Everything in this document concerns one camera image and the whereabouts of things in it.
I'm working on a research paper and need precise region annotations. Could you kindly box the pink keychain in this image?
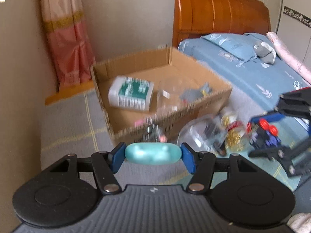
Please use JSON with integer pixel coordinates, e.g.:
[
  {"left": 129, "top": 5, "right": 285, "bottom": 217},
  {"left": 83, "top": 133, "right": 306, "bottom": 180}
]
[{"left": 143, "top": 118, "right": 169, "bottom": 143}]

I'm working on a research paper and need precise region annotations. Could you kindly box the wooden headboard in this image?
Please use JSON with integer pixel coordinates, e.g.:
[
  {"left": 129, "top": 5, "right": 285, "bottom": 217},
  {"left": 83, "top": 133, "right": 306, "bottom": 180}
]
[{"left": 169, "top": 0, "right": 272, "bottom": 49}]

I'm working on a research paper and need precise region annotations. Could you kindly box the teal earbud case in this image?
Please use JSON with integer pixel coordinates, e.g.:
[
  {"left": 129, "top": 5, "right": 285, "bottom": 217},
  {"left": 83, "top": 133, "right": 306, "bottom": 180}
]
[{"left": 125, "top": 142, "right": 182, "bottom": 165}]

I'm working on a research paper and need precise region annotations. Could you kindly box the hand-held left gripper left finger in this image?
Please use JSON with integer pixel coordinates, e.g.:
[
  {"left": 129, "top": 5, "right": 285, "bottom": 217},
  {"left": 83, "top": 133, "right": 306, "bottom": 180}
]
[{"left": 46, "top": 143, "right": 127, "bottom": 195}]

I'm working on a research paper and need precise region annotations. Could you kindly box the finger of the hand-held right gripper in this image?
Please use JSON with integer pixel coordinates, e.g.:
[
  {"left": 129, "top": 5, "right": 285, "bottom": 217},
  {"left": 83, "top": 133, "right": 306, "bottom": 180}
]
[
  {"left": 248, "top": 137, "right": 311, "bottom": 176},
  {"left": 251, "top": 89, "right": 311, "bottom": 125}
]

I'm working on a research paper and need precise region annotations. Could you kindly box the grey plush toy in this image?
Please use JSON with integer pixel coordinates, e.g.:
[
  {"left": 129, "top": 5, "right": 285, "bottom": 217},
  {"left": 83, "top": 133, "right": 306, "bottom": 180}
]
[{"left": 254, "top": 41, "right": 277, "bottom": 64}]

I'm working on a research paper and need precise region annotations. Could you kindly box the pink rolled blanket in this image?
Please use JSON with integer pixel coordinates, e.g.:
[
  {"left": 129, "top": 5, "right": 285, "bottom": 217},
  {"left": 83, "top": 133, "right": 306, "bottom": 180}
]
[{"left": 266, "top": 31, "right": 311, "bottom": 86}]

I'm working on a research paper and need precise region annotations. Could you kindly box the clear plastic cup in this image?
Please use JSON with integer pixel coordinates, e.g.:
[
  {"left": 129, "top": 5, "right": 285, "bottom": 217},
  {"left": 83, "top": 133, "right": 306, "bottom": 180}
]
[{"left": 156, "top": 79, "right": 185, "bottom": 117}]

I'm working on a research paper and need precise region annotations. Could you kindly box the white bottle green label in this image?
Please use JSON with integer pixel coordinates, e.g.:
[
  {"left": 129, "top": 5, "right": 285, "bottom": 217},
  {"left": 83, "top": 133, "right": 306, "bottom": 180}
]
[{"left": 108, "top": 76, "right": 154, "bottom": 112}]

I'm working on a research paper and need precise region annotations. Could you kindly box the black blue toy train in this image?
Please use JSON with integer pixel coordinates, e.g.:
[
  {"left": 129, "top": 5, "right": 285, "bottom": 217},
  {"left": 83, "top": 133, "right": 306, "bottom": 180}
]
[{"left": 246, "top": 118, "right": 283, "bottom": 149}]

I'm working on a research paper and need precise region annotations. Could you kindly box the pink curtain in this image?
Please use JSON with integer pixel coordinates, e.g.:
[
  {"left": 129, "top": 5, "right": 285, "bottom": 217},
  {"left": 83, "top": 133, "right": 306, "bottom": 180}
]
[{"left": 38, "top": 0, "right": 96, "bottom": 93}]

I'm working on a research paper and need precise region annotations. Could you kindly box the capsule pill bottle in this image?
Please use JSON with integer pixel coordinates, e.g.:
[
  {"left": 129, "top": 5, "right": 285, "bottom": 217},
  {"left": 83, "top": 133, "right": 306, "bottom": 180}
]
[{"left": 220, "top": 109, "right": 249, "bottom": 151}]

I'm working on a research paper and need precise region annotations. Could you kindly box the grey animal toy figure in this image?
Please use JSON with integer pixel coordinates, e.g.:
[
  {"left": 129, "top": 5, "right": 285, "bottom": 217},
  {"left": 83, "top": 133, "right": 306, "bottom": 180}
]
[{"left": 179, "top": 83, "right": 213, "bottom": 103}]

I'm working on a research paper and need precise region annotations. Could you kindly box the blue floral bedsheet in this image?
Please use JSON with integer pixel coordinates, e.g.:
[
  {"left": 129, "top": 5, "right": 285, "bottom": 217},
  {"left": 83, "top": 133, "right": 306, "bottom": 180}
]
[{"left": 178, "top": 33, "right": 311, "bottom": 127}]

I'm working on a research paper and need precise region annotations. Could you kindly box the cardboard box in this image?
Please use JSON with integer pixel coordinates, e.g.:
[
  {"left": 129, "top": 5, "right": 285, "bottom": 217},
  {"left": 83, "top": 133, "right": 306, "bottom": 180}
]
[{"left": 90, "top": 47, "right": 233, "bottom": 146}]

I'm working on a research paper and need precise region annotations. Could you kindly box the clear square plastic container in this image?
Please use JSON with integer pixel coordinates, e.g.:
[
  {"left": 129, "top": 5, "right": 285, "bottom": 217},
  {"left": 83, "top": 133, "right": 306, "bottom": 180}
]
[{"left": 177, "top": 116, "right": 227, "bottom": 155}]

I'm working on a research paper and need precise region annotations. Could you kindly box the blue floral pillow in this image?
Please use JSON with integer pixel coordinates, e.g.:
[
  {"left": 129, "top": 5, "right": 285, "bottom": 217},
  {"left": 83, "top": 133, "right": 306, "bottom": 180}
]
[{"left": 200, "top": 32, "right": 275, "bottom": 64}]

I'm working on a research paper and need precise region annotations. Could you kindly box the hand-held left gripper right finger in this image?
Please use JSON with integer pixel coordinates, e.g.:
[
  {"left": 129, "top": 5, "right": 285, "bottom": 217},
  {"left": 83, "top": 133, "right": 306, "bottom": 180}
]
[{"left": 180, "top": 143, "right": 261, "bottom": 195}]

